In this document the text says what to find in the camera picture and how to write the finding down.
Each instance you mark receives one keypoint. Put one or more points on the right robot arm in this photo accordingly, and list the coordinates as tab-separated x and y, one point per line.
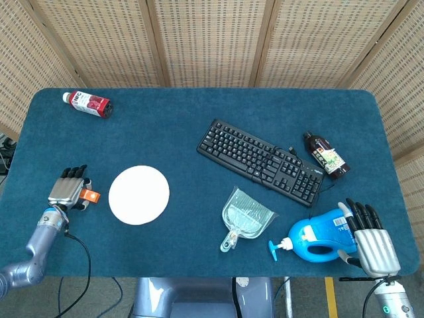
391	296

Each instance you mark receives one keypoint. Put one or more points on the blue table mat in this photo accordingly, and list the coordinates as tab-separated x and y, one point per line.
205	139

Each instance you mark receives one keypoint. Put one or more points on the dark brown drink bottle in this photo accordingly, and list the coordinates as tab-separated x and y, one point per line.
326	155

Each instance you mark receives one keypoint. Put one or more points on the woven bamboo folding screen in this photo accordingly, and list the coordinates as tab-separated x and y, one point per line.
212	43

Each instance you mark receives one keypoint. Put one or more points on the black computer keyboard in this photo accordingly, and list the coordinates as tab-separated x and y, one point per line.
261	161

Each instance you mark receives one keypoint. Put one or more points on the white round plate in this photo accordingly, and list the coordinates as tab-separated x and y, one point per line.
139	195

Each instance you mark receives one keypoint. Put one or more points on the red juice bottle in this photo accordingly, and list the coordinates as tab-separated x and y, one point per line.
88	104

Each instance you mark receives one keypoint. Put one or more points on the grey robot torso base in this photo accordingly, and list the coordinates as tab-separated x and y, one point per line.
202	297

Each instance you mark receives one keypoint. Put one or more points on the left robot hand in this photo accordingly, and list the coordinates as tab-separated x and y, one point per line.
69	190

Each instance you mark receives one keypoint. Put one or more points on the clear plastic dustpan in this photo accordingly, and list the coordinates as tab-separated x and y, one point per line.
245	220

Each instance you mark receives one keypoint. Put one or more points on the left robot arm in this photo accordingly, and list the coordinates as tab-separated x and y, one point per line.
33	245

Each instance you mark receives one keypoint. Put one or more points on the small orange block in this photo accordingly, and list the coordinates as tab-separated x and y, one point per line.
90	195

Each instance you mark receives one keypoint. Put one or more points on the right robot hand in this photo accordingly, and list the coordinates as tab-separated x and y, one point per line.
372	243

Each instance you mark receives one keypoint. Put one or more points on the blue detergent pump bottle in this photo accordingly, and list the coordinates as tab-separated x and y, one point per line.
319	236

